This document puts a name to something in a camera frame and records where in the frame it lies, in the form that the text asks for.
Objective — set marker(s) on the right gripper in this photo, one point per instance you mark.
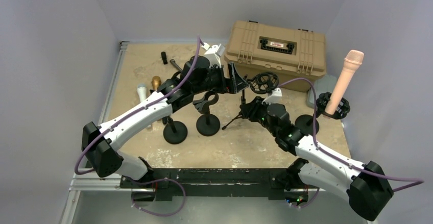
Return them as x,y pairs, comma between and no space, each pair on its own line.
252,108

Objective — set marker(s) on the black tripod shock-mount stand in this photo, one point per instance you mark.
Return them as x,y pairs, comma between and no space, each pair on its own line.
262,83

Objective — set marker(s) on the black microphone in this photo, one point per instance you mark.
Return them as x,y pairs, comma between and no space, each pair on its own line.
168,82

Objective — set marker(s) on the dark metal L bracket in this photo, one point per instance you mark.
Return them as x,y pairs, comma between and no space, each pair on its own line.
174,64

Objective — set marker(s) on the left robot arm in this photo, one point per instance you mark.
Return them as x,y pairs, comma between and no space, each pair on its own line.
100,143

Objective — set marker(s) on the black clip mic stand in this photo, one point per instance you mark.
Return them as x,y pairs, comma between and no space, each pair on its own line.
174,132

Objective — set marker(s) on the tan plastic case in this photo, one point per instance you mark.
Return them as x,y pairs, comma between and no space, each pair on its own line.
289,53

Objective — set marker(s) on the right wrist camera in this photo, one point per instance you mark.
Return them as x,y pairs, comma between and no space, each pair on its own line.
273,97

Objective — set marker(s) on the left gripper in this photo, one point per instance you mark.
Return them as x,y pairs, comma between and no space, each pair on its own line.
224,85

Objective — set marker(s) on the small black cylinder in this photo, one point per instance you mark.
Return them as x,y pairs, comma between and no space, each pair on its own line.
164,58

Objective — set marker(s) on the white microphone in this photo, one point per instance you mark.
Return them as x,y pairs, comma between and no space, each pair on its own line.
142,92

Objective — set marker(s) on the grey pad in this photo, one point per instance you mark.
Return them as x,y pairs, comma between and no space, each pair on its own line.
324,84

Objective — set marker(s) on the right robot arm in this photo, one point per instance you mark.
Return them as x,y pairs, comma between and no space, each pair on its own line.
363,184

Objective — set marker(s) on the black round-base mic stand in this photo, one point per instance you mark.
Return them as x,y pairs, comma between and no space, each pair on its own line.
207,124

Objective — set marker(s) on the pink microphone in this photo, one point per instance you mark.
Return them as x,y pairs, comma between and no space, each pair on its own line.
352,62

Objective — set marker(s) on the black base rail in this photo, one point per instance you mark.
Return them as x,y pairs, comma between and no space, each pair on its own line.
272,183

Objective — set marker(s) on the gold microphone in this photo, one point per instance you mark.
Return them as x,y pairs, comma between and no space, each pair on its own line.
155,82

